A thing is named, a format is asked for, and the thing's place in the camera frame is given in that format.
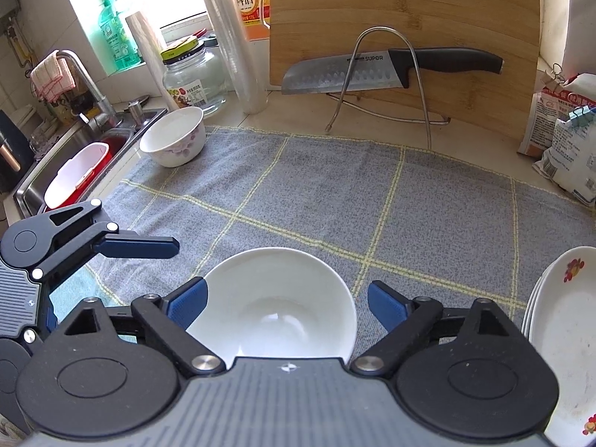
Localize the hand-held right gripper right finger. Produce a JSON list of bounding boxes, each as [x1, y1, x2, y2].
[[351, 280, 515, 376]]

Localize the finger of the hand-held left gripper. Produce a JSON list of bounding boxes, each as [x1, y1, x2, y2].
[[32, 199, 180, 282], [22, 294, 60, 343]]

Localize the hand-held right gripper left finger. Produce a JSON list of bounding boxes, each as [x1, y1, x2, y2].
[[58, 278, 226, 376]]

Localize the white bowl pink flowers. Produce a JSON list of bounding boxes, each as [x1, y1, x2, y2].
[[185, 247, 358, 370], [140, 107, 207, 168]]

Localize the white plate fruit print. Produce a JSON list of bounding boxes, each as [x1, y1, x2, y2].
[[521, 284, 536, 340], [525, 270, 559, 345], [528, 246, 596, 447]]

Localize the red and white basin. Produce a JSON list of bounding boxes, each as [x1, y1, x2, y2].
[[43, 142, 110, 209]]

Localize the grey checked dish towel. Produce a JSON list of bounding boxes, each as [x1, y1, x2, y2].
[[47, 126, 596, 368]]

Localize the red plastic basin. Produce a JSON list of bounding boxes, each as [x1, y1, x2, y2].
[[44, 131, 136, 210]]

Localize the stainless steel sink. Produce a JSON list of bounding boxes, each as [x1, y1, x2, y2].
[[12, 107, 168, 224]]

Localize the steel sink faucet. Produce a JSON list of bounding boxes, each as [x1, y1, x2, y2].
[[56, 50, 122, 133]]

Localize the glass jar yellow lid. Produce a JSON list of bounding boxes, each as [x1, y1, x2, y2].
[[161, 36, 229, 119]]

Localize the red white checked cloth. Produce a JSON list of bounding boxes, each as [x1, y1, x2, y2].
[[30, 52, 76, 102]]

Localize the small plastic wrap roll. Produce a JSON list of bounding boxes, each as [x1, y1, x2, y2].
[[125, 9, 180, 110]]

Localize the green dish soap bottle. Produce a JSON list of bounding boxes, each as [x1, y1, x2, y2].
[[93, 0, 140, 68]]

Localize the large plastic wrap roll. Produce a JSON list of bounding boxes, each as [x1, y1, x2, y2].
[[191, 0, 267, 115]]

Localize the white green printed bag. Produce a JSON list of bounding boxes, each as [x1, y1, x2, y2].
[[533, 107, 596, 208]]

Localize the red white printed bag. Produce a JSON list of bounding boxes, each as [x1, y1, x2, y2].
[[517, 73, 596, 156]]

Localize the orange cooking wine bottle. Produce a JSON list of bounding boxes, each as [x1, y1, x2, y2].
[[225, 0, 272, 42]]

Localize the teal binder clip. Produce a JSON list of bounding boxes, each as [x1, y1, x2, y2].
[[569, 106, 596, 127]]

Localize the bamboo cutting board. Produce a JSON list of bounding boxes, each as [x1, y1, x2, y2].
[[269, 0, 541, 143]]

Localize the black handled kitchen knife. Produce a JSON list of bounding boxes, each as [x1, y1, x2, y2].
[[281, 47, 504, 96]]

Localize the metal wire board rack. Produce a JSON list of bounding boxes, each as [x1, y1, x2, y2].
[[324, 28, 451, 150]]

